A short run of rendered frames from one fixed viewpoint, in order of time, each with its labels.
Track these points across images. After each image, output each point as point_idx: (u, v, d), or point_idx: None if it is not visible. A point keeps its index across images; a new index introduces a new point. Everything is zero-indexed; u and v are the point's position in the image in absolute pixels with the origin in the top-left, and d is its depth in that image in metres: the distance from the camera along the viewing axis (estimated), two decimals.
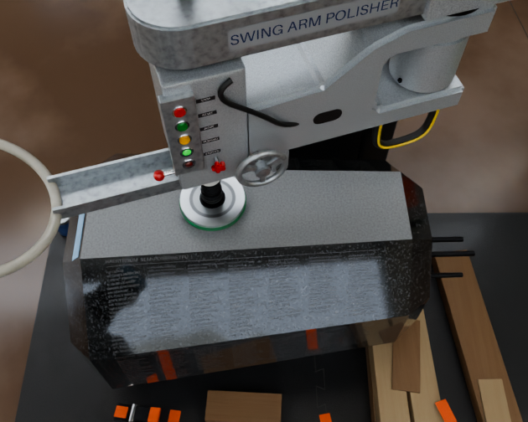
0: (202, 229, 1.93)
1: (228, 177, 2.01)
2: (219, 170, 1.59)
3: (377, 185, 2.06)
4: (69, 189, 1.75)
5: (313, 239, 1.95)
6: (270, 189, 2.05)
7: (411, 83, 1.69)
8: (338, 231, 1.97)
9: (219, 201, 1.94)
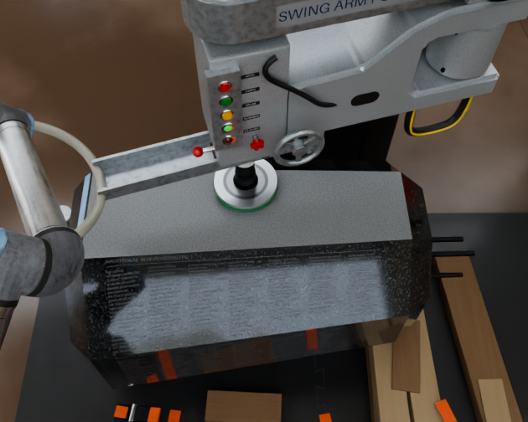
0: None
1: (258, 202, 1.97)
2: (257, 147, 1.63)
3: (377, 185, 2.06)
4: (112, 172, 1.83)
5: (313, 239, 1.95)
6: None
7: (455, 70, 1.71)
8: (338, 231, 1.97)
9: (252, 183, 1.99)
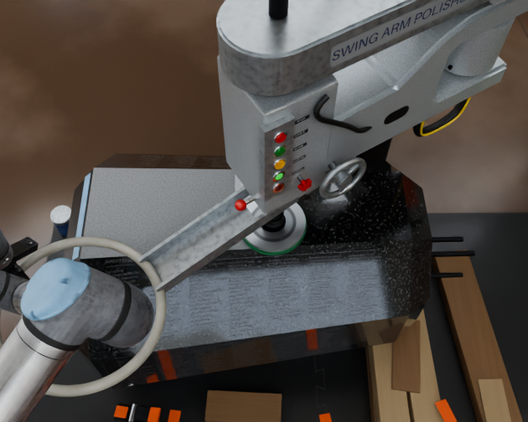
0: (279, 254, 1.92)
1: None
2: (306, 187, 1.56)
3: (377, 185, 2.06)
4: (161, 261, 1.82)
5: (313, 239, 1.95)
6: None
7: (463, 68, 1.72)
8: (338, 231, 1.97)
9: (282, 223, 1.93)
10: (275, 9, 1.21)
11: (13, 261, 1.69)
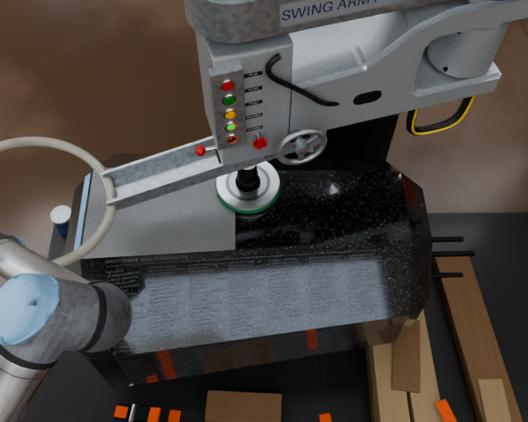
0: (279, 178, 2.06)
1: (219, 181, 2.03)
2: (260, 146, 1.63)
3: (377, 185, 2.06)
4: (122, 182, 1.89)
5: (313, 239, 1.95)
6: None
7: (458, 69, 1.72)
8: (338, 231, 1.97)
9: (254, 185, 2.00)
10: None
11: None
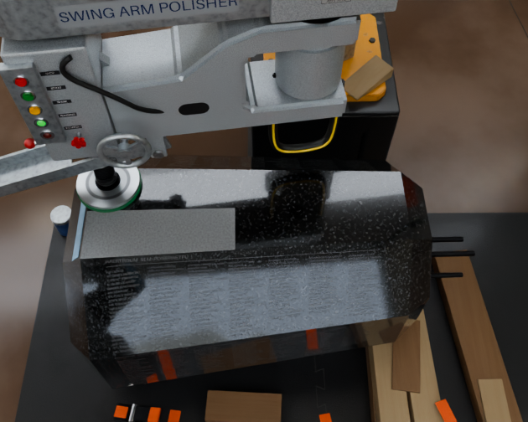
0: None
1: (80, 193, 2.01)
2: (78, 146, 1.64)
3: (377, 185, 2.06)
4: None
5: (313, 239, 1.95)
6: (270, 189, 2.05)
7: (280, 80, 1.69)
8: (338, 231, 1.97)
9: (111, 184, 2.01)
10: None
11: None
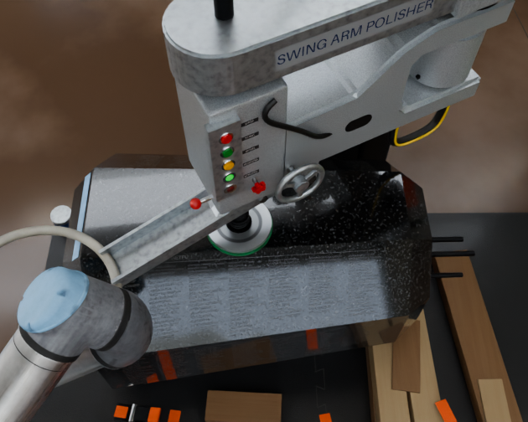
0: None
1: (222, 244, 1.91)
2: (260, 190, 1.56)
3: (377, 185, 2.06)
4: (121, 254, 1.84)
5: (313, 239, 1.95)
6: None
7: (430, 79, 1.70)
8: (338, 231, 1.97)
9: (246, 224, 1.93)
10: (219, 10, 1.20)
11: None
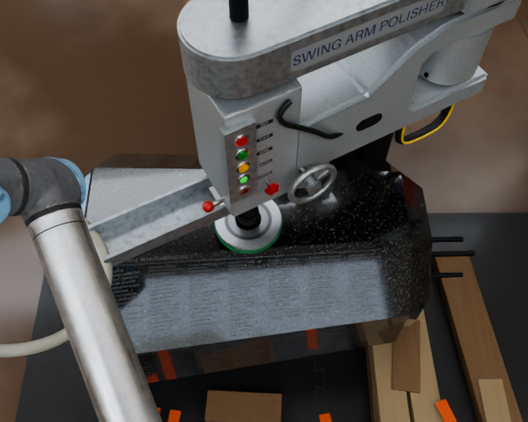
0: (280, 212, 1.96)
1: (217, 221, 1.92)
2: (273, 192, 1.56)
3: (377, 185, 2.06)
4: (111, 234, 1.67)
5: (313, 239, 1.95)
6: None
7: (438, 76, 1.70)
8: (338, 231, 1.97)
9: (256, 221, 1.90)
10: (235, 12, 1.20)
11: None
